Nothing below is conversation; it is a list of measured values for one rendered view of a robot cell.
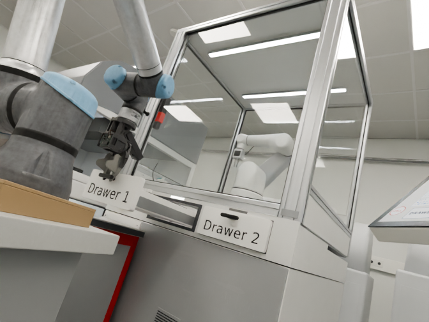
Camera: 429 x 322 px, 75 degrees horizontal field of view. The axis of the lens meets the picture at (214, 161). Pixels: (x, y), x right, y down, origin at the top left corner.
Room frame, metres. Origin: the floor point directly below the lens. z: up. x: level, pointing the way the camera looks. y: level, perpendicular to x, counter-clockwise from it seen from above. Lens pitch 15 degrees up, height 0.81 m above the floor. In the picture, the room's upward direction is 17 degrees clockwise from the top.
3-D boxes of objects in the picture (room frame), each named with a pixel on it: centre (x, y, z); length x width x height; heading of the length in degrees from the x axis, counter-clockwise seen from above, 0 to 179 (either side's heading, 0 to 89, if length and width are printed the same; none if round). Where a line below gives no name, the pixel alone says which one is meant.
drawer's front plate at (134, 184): (0.98, 0.31, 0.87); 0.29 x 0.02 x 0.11; 52
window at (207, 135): (1.23, 0.06, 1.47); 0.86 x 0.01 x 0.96; 52
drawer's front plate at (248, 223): (1.04, -0.13, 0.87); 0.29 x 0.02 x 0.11; 52
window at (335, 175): (1.28, -0.60, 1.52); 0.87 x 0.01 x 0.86; 142
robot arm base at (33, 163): (0.55, 0.32, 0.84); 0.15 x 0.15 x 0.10
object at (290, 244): (1.59, -0.22, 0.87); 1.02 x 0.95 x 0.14; 52
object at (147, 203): (1.15, 0.18, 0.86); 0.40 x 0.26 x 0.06; 142
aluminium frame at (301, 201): (1.59, -0.22, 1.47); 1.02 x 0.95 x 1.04; 52
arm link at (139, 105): (0.94, 0.34, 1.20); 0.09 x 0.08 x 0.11; 160
